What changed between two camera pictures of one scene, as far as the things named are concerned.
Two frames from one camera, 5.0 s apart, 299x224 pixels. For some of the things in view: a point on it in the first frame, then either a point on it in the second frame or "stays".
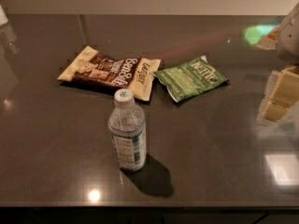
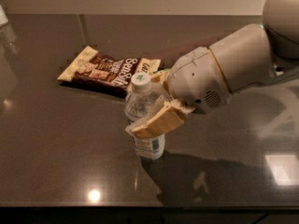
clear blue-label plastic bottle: (127, 125) to (142, 100)
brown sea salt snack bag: (89, 64) stays
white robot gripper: (290, 39) to (196, 79)
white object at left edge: (4, 19) stays
